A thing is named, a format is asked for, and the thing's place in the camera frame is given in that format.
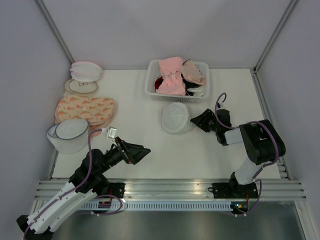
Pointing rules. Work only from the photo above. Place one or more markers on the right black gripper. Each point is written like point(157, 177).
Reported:
point(198, 120)

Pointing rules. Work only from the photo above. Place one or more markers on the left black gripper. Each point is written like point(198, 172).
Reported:
point(131, 153)

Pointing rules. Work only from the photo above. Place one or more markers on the white mesh laundry bag pink zipper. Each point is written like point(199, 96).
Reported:
point(176, 119)

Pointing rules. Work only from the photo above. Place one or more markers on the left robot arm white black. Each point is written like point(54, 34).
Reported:
point(87, 183)

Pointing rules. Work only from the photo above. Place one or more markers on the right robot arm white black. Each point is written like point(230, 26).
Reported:
point(262, 144)

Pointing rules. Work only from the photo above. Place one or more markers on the white bra in basket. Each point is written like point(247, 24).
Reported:
point(195, 91)

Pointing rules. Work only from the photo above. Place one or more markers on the pink laundry bag under stack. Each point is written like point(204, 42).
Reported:
point(96, 130)

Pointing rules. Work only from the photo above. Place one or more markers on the pink bra in basket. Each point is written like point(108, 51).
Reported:
point(172, 80)

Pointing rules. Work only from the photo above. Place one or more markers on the beige bra in basket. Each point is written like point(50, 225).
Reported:
point(192, 74)

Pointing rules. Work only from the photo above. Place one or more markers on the carrot print laundry bag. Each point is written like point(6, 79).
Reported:
point(95, 110)

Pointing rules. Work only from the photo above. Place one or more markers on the dark red black bra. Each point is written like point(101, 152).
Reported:
point(158, 85)

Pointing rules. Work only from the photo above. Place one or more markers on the grey-trimmed white mesh laundry bag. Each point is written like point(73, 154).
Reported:
point(69, 136)

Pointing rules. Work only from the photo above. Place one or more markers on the white plastic perforated basket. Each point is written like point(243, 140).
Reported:
point(153, 73)

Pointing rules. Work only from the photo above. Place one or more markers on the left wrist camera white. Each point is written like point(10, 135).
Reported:
point(109, 133)

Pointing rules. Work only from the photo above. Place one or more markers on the white slotted cable duct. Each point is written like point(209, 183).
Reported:
point(222, 206)

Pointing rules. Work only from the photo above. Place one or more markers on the right aluminium frame post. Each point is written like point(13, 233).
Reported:
point(278, 29)

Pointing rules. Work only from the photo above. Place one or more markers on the aluminium frame post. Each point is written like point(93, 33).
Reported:
point(278, 29)
point(40, 4)

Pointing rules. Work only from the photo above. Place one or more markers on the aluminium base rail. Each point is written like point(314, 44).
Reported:
point(197, 189)

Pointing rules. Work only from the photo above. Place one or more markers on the left aluminium frame post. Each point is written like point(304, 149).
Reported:
point(40, 4)

